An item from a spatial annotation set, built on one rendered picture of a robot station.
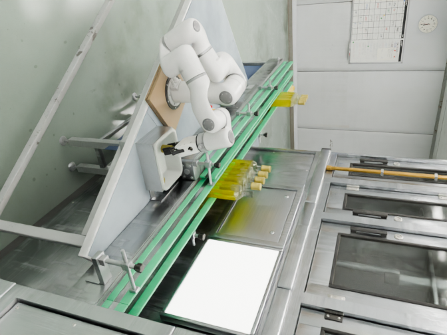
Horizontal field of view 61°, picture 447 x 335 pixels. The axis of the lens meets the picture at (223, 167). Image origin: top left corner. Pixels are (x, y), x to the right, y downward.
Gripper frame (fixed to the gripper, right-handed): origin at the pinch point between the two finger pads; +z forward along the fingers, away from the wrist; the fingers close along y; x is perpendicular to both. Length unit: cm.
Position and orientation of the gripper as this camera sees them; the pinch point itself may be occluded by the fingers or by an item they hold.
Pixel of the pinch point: (169, 148)
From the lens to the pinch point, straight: 157.0
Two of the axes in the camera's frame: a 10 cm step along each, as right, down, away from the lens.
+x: -3.3, -8.7, -3.7
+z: -8.7, 1.4, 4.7
